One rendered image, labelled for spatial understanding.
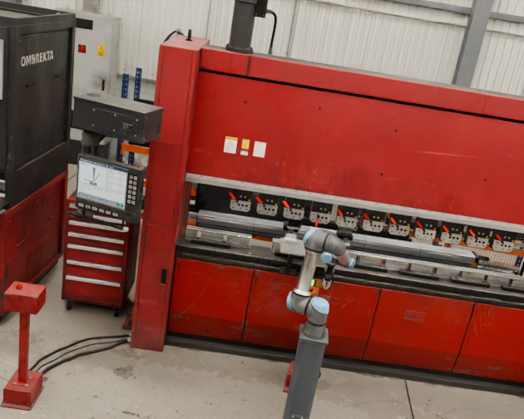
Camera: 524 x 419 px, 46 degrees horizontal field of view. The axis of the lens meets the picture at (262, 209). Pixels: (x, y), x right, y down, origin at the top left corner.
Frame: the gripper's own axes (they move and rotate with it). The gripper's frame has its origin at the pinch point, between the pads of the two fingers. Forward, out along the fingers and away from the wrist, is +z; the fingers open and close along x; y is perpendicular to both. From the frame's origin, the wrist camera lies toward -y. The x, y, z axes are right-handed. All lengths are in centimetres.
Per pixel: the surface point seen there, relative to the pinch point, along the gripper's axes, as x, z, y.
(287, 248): 32.9, -14.7, 17.7
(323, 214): 13, -37, 40
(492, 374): -145, 74, 51
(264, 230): 56, -5, 58
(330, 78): 26, -136, 45
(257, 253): 55, -2, 24
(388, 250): -44, -2, 75
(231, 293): 68, 31, 14
